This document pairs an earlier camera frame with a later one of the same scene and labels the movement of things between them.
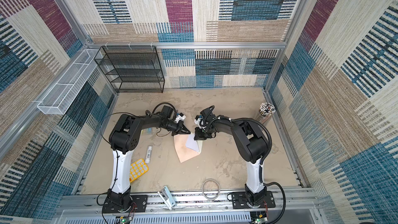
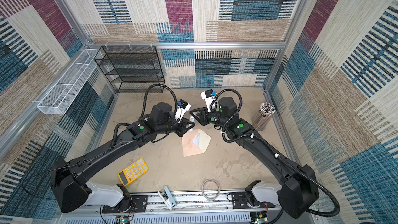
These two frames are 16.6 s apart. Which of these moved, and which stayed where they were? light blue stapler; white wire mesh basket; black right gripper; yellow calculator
Moved: black right gripper
Stayed: yellow calculator; light blue stapler; white wire mesh basket
